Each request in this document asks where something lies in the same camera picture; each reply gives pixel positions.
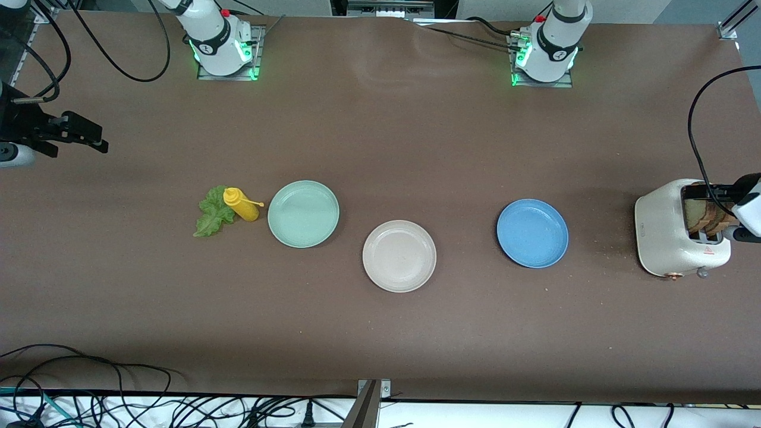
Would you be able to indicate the green lettuce leaf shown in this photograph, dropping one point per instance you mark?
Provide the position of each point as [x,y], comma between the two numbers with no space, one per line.
[208,223]

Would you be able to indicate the blue plate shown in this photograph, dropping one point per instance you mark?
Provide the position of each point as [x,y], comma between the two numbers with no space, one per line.
[532,233]

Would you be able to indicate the yellow mustard squeeze bottle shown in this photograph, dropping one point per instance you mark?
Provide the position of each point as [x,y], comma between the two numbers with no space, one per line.
[244,208]

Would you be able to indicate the aluminium frame profile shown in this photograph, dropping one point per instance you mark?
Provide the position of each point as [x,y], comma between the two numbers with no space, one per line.
[734,22]

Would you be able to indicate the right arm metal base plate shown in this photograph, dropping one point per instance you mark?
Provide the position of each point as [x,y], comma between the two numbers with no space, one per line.
[226,78]

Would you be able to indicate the black power plug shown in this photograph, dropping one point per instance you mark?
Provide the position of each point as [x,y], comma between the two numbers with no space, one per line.
[307,415]

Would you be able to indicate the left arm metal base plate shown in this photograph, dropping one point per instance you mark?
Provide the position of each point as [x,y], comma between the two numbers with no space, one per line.
[538,84]

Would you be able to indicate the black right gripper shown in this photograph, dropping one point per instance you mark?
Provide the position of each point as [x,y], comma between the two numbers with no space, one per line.
[16,123]

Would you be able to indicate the brown bread slice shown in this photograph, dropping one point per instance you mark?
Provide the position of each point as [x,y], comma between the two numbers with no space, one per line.
[695,214]
[720,220]

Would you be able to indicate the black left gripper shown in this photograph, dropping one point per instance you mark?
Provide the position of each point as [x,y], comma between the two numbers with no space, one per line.
[729,191]

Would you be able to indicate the cream white toaster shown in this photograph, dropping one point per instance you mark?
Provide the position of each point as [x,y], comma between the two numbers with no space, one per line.
[660,232]

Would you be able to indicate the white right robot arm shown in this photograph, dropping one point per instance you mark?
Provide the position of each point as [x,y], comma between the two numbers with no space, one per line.
[217,41]

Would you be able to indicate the black device with rail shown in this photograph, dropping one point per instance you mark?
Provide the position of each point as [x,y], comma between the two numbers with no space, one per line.
[392,7]

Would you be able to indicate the beige plate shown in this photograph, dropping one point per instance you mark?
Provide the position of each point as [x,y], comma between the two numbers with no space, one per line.
[398,255]

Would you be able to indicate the grey metal bracket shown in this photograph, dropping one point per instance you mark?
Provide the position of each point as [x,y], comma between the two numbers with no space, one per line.
[370,407]

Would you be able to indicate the mint green plate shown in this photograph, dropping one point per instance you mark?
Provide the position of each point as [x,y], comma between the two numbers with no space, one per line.
[303,214]

